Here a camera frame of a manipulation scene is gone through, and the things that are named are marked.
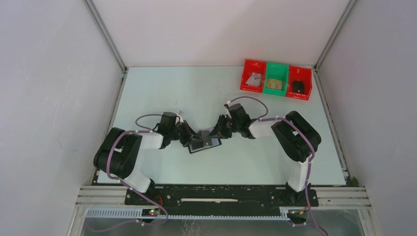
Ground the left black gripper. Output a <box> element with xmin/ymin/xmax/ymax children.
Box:
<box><xmin>169</xmin><ymin>120</ymin><xmax>203</xmax><ymax>146</ymax></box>

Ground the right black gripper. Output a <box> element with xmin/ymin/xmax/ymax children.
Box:
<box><xmin>208</xmin><ymin>115</ymin><xmax>240</xmax><ymax>139</ymax></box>

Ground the black leather card holder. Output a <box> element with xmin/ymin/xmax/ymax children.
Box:
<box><xmin>188</xmin><ymin>138</ymin><xmax>222</xmax><ymax>154</ymax></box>

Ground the black VIP card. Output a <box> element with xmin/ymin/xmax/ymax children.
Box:
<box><xmin>198</xmin><ymin>130</ymin><xmax>212</xmax><ymax>147</ymax></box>

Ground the thin white credit card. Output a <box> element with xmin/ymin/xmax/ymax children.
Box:
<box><xmin>245</xmin><ymin>73</ymin><xmax>262</xmax><ymax>87</ymax></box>

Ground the orange card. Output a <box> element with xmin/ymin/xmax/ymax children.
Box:
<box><xmin>267</xmin><ymin>78</ymin><xmax>279</xmax><ymax>89</ymax></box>

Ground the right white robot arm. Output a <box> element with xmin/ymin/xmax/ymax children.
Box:
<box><xmin>209</xmin><ymin>103</ymin><xmax>322</xmax><ymax>206</ymax></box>

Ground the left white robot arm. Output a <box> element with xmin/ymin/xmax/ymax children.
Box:
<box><xmin>93</xmin><ymin>112</ymin><xmax>203</xmax><ymax>205</ymax></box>

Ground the silver card in bin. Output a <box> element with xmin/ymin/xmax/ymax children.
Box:
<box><xmin>251</xmin><ymin>73</ymin><xmax>262</xmax><ymax>87</ymax></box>

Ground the tan object in bin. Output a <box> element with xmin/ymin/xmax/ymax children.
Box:
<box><xmin>272</xmin><ymin>80</ymin><xmax>283</xmax><ymax>90</ymax></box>

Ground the left red bin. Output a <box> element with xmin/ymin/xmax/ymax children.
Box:
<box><xmin>240</xmin><ymin>59</ymin><xmax>267</xmax><ymax>93</ymax></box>

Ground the red bin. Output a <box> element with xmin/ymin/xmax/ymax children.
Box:
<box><xmin>240</xmin><ymin>59</ymin><xmax>267</xmax><ymax>93</ymax></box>
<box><xmin>285</xmin><ymin>65</ymin><xmax>312</xmax><ymax>101</ymax></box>

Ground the green bin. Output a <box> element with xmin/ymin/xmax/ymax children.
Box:
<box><xmin>263</xmin><ymin>62</ymin><xmax>289</xmax><ymax>97</ymax></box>

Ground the black object in bin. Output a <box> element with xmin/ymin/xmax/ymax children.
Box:
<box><xmin>292</xmin><ymin>81</ymin><xmax>305</xmax><ymax>94</ymax></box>

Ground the right red bin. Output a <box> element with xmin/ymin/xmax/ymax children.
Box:
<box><xmin>285</xmin><ymin>65</ymin><xmax>312</xmax><ymax>101</ymax></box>

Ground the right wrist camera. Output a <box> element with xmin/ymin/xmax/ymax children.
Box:
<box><xmin>224</xmin><ymin>101</ymin><xmax>233</xmax><ymax>110</ymax></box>

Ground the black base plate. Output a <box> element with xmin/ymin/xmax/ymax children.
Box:
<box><xmin>124</xmin><ymin>184</ymin><xmax>319</xmax><ymax>216</ymax></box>

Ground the grey cable duct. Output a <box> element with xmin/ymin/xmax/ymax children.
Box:
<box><xmin>85</xmin><ymin>207</ymin><xmax>289</xmax><ymax>220</ymax></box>

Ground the aluminium frame rail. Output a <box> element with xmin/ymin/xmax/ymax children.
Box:
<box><xmin>75</xmin><ymin>185</ymin><xmax>371</xmax><ymax>210</ymax></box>

